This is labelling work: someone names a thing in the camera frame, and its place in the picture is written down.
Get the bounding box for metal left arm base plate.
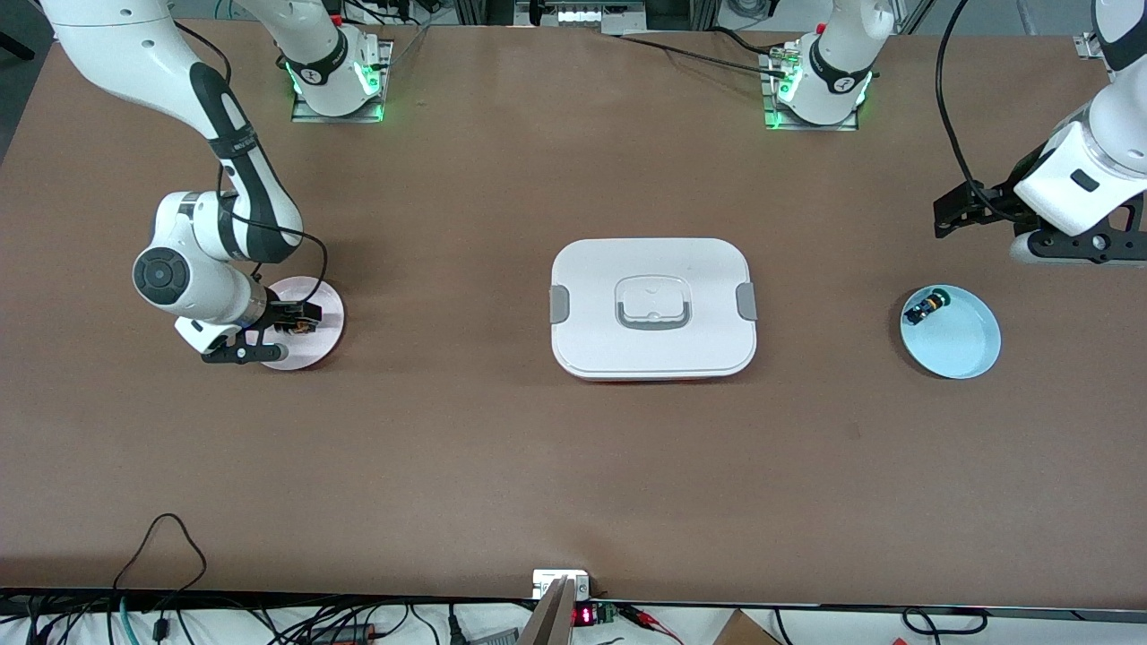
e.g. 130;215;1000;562
762;49;861;132

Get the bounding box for red clip lead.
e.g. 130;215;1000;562
618;605;684;645

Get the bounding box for black looped cable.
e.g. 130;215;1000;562
112;513;209;597

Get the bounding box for small white box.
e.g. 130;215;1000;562
532;570;591;599

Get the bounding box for grey metal bar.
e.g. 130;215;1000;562
520;578;579;645

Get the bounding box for black cable to arm base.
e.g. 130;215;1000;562
614;34;789;77

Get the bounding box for black oval cable loop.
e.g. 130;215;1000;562
901;606;988;637

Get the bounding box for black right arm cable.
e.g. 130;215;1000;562
175;20;329;310

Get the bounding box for brown cardboard piece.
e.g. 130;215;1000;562
712;609;780;645

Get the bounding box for white lunch box grey clasps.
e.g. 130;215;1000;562
548;237;759;383

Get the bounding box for pink round plate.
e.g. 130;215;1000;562
255;276;346;372

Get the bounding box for light blue round plate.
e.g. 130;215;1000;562
900;285;1002;380

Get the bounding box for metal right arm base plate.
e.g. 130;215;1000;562
291;40;395;124

